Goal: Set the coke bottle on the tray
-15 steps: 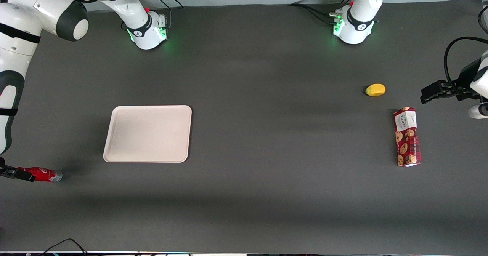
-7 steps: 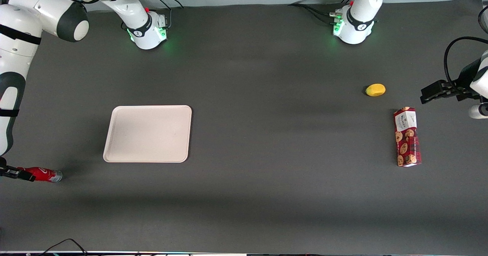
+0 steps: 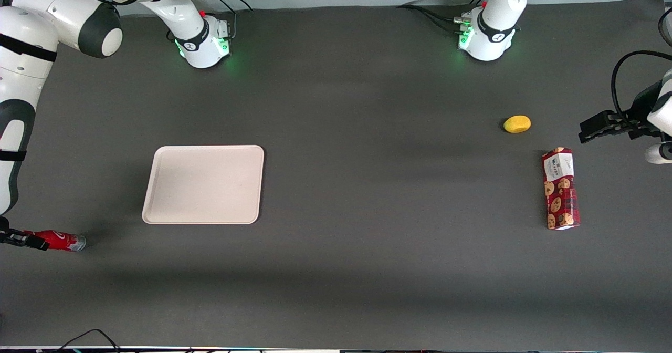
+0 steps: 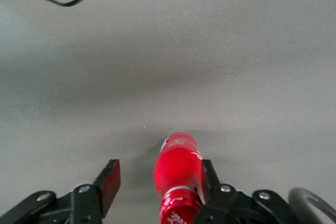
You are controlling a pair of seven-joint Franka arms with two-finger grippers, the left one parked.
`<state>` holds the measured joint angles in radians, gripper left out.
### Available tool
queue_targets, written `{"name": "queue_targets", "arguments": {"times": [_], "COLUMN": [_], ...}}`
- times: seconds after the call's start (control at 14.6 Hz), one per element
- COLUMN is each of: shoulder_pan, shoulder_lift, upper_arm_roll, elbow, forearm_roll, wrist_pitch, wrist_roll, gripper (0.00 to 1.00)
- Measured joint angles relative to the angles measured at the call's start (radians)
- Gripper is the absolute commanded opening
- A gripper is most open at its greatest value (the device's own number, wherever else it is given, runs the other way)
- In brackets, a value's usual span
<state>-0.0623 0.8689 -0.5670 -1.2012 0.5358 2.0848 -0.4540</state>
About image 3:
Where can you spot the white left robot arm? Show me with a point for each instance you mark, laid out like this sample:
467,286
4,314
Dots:
493,32

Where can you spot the beige plastic tray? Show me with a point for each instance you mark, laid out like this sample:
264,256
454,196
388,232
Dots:
205,184

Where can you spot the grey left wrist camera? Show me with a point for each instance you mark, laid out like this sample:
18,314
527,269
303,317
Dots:
657,154

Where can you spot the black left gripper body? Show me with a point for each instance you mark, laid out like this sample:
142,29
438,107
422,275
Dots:
641,107

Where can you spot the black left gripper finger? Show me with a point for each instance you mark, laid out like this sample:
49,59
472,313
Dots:
601,126

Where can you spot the red soda can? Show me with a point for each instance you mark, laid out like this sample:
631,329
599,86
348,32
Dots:
63,240

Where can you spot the red tartan cookie box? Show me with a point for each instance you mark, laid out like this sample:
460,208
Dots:
560,195

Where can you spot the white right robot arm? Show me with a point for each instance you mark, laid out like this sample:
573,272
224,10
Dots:
31,43

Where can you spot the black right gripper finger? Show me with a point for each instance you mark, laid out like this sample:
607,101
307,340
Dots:
31,241

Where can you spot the yellow lemon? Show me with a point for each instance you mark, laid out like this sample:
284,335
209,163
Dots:
517,124

